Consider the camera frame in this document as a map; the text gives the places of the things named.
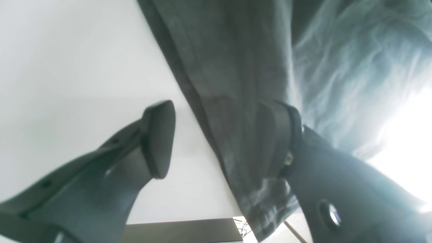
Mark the dark grey T-shirt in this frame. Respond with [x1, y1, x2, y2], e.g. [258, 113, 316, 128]
[138, 0, 431, 242]

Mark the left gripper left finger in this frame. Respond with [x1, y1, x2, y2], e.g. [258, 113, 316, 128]
[0, 100, 176, 243]

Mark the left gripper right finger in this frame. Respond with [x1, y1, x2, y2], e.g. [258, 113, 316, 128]
[256, 101, 431, 243]

